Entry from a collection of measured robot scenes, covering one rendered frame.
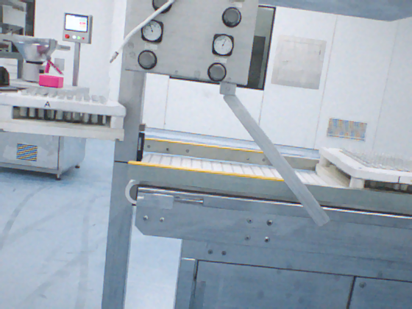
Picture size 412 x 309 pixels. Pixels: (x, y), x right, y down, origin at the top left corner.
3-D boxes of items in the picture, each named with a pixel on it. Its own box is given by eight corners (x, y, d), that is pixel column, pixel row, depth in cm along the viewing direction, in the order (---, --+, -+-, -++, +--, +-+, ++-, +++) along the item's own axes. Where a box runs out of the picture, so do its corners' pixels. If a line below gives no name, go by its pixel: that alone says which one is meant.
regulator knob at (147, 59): (135, 68, 70) (137, 41, 69) (137, 68, 72) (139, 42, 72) (154, 70, 70) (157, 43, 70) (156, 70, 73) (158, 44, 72)
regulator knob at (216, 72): (207, 81, 71) (210, 55, 70) (206, 80, 73) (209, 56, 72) (226, 83, 71) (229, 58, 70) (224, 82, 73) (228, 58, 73)
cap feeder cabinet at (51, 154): (-13, 172, 341) (-12, 79, 326) (20, 158, 397) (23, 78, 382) (61, 182, 340) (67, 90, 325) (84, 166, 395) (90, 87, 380)
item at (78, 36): (58, 84, 362) (62, 10, 350) (63, 84, 372) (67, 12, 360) (84, 87, 361) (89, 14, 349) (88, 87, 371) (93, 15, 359)
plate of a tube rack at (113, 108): (116, 108, 109) (117, 100, 108) (126, 117, 85) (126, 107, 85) (15, 97, 101) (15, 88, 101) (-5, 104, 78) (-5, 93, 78)
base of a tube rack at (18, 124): (114, 126, 109) (115, 118, 109) (123, 141, 86) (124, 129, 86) (13, 118, 102) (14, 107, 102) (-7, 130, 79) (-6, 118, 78)
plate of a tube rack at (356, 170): (353, 179, 83) (355, 168, 83) (318, 153, 107) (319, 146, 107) (469, 192, 85) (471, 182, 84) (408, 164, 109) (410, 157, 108)
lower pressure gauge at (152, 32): (140, 40, 70) (141, 18, 70) (140, 40, 72) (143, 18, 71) (161, 43, 70) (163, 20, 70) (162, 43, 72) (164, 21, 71)
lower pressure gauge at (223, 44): (210, 54, 71) (213, 32, 70) (210, 54, 72) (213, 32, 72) (232, 57, 71) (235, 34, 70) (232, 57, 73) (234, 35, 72)
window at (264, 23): (169, 78, 600) (178, -6, 577) (169, 78, 601) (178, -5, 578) (263, 90, 596) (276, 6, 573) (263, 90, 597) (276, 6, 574)
